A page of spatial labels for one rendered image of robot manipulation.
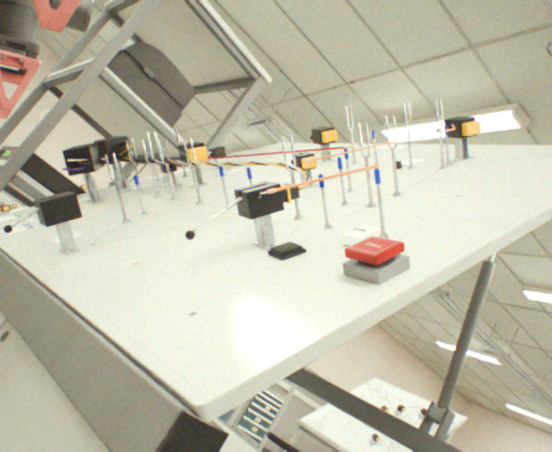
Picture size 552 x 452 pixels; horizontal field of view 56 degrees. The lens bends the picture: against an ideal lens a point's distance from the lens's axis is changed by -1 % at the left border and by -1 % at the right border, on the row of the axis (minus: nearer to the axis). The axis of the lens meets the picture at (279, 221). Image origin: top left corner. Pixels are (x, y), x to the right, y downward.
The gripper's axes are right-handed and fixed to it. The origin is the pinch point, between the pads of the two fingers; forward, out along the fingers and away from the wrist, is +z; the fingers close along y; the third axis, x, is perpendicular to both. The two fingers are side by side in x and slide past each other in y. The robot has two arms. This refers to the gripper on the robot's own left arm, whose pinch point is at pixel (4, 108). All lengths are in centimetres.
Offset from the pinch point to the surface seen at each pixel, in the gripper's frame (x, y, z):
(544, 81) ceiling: -287, 99, -97
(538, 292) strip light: -522, 229, 43
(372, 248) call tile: -36, -42, 14
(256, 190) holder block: -31.0, -22.3, 7.9
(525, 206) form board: -66, -40, 5
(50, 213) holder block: -9.2, 8.1, 14.7
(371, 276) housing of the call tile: -36, -42, 17
